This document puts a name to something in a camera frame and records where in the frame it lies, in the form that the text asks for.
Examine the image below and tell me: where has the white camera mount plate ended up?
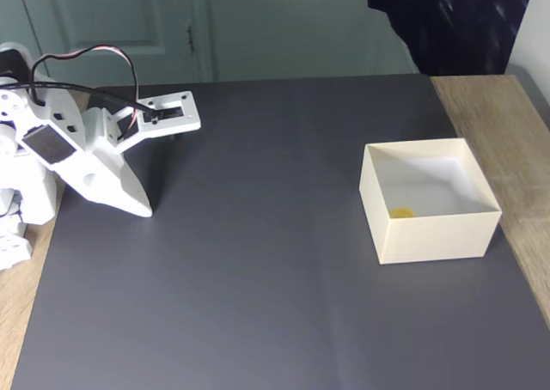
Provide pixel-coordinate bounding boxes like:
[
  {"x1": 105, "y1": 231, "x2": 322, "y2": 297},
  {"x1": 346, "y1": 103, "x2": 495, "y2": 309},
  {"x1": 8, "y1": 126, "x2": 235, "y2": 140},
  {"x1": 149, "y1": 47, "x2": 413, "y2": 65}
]
[{"x1": 83, "y1": 90, "x2": 202, "y2": 155}]

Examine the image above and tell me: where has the black hanging garment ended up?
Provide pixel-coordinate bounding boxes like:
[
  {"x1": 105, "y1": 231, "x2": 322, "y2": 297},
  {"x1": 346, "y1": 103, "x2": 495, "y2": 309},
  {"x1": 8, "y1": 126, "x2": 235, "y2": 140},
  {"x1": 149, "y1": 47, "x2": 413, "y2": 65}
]
[{"x1": 367, "y1": 0, "x2": 539, "y2": 76}]

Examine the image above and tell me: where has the white open paper box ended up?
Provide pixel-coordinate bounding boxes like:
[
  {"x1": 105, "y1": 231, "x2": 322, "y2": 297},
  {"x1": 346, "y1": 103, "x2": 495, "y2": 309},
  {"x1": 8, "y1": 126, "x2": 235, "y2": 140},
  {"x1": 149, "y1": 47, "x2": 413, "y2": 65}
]
[{"x1": 358, "y1": 137, "x2": 504, "y2": 265}]

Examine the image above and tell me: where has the pale green panel door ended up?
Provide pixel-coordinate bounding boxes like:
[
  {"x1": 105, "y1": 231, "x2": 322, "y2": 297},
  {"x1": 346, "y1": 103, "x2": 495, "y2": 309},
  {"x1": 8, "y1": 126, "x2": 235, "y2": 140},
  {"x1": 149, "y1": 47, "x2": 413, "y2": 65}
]
[{"x1": 15, "y1": 0, "x2": 208, "y2": 91}]

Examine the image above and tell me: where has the red white black servo wire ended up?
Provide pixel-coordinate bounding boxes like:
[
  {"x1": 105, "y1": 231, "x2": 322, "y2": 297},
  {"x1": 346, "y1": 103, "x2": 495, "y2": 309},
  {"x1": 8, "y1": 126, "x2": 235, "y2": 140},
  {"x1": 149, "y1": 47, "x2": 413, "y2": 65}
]
[{"x1": 29, "y1": 44, "x2": 143, "y2": 141}]

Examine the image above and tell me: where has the dark grey table mat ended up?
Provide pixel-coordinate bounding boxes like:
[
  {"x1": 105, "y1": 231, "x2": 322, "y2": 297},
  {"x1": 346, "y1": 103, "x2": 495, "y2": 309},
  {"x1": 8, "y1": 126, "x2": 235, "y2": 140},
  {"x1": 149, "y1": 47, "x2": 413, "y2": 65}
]
[{"x1": 10, "y1": 72, "x2": 550, "y2": 390}]

